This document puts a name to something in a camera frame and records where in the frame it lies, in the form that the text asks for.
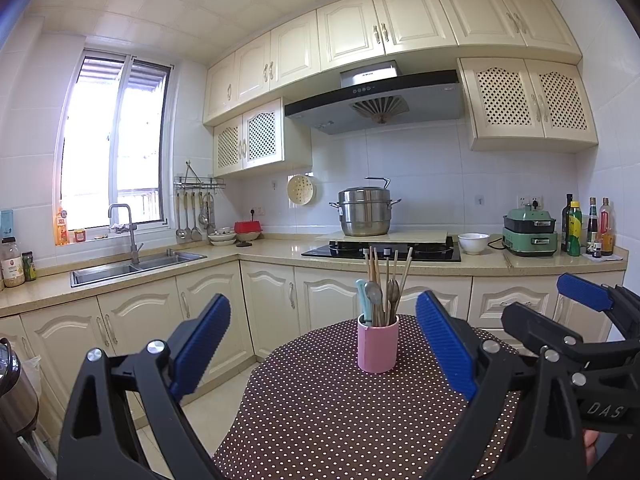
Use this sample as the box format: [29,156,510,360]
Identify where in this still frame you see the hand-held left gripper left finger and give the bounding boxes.
[57,293,232,480]

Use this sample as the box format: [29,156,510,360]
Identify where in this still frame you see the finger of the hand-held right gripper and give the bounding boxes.
[501,302,596,376]
[556,273,640,341]

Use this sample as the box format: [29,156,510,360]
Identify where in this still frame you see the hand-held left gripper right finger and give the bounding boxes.
[415,290,587,480]

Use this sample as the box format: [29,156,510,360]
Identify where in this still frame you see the pink utensil holder cup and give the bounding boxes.
[356,312,400,374]

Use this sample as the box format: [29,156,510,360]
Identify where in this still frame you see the single wooden chopstick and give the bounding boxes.
[397,246,415,306]

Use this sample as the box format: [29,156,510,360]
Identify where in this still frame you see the light blue sheathed knife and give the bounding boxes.
[355,279,373,323]

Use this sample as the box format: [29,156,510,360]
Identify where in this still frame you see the bundle of wooden chopsticks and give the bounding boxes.
[362,246,415,328]

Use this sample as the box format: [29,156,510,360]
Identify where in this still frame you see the green yellow bottle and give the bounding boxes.
[566,201,584,257]

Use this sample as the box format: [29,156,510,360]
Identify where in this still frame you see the dark sauce bottle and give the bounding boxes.
[586,197,600,253]

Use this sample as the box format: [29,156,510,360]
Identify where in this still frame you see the dark oil bottle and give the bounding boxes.
[561,193,575,252]

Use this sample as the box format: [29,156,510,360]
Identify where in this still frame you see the green electric cooker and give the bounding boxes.
[501,206,559,258]

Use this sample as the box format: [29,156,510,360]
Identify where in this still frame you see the stainless steel sink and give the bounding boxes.
[70,248,207,288]

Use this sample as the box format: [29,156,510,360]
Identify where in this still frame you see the white bowl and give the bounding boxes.
[457,232,491,255]

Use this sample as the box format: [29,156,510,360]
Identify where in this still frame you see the beige board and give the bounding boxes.
[314,230,448,245]

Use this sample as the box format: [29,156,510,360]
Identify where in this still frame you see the metal faucet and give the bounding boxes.
[108,203,144,265]

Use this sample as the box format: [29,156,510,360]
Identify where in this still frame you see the red container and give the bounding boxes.
[234,220,263,242]

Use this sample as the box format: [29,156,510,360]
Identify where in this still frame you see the brown polka dot tablecloth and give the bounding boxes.
[212,314,526,480]

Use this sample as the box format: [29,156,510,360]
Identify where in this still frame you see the black gas stove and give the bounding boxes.
[300,236,462,263]

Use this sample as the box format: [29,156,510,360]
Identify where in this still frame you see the stainless steel steamer pot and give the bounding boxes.
[329,176,402,237]

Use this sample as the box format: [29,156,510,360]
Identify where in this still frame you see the clear plastic bag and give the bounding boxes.
[22,355,43,396]

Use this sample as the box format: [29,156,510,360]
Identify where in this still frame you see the orange bottle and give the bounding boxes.
[54,206,70,246]

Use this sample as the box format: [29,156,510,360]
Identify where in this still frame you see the round cream perforated plate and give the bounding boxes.
[286,174,316,207]

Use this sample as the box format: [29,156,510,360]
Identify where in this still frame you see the stainless steel appliance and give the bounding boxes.
[0,337,40,436]

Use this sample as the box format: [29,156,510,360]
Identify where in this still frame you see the white label jar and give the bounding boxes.
[0,236,25,288]

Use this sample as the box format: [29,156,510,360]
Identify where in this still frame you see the cream lattice door cabinet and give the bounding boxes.
[457,56,599,152]
[212,97,313,178]

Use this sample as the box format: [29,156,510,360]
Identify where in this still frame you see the sliding window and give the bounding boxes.
[52,49,173,247]

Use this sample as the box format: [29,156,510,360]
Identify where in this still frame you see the grey range hood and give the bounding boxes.
[284,60,466,136]

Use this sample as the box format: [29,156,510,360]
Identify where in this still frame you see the cream upper cabinets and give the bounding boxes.
[202,0,583,126]

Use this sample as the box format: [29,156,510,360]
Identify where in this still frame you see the wall utensil rack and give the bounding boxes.
[173,161,227,191]

